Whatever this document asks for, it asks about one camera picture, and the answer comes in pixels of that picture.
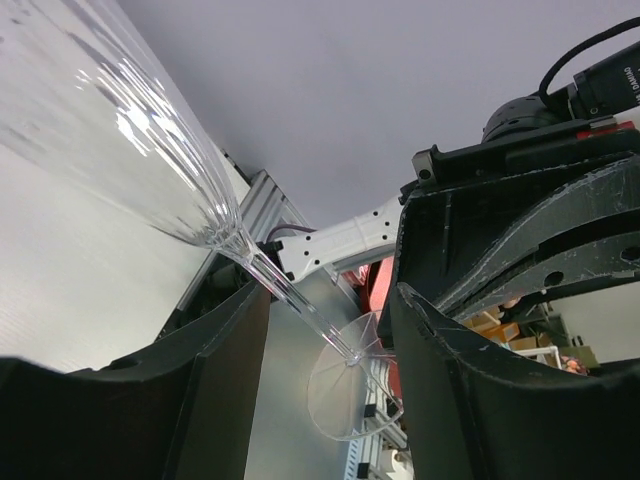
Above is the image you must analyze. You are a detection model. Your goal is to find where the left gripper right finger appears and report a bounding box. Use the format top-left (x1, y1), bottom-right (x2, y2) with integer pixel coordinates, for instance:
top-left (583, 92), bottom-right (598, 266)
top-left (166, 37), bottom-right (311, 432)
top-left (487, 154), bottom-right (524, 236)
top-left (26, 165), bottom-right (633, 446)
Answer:
top-left (389, 283), bottom-right (639, 479)

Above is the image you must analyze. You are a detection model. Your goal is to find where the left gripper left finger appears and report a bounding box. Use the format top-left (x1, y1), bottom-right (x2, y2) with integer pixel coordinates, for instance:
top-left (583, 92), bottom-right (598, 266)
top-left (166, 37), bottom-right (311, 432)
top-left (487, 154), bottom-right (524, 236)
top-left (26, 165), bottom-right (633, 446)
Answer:
top-left (1, 283), bottom-right (270, 479)

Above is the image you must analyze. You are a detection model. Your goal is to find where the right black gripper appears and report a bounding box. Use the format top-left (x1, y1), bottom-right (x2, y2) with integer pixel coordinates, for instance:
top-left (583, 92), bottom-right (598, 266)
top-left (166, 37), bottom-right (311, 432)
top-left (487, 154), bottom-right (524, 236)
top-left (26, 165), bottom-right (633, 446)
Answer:
top-left (392, 17), bottom-right (639, 322)

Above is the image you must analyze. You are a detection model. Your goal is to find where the clear fluted wine glass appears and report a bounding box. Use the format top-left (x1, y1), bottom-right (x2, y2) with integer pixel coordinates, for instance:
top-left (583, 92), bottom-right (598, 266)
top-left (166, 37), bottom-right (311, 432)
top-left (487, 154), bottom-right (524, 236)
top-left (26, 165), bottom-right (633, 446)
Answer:
top-left (1, 1), bottom-right (404, 441)

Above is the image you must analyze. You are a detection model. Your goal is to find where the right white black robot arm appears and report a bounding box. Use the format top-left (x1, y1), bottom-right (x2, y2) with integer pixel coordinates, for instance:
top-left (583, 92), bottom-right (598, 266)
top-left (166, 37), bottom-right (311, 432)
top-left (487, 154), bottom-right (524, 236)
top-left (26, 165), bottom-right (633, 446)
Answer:
top-left (276, 19), bottom-right (639, 320)

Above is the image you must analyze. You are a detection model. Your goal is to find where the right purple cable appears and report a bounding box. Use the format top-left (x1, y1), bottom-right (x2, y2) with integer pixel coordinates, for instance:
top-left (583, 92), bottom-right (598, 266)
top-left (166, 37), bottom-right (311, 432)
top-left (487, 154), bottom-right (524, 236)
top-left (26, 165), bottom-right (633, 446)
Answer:
top-left (267, 222), bottom-right (316, 246)

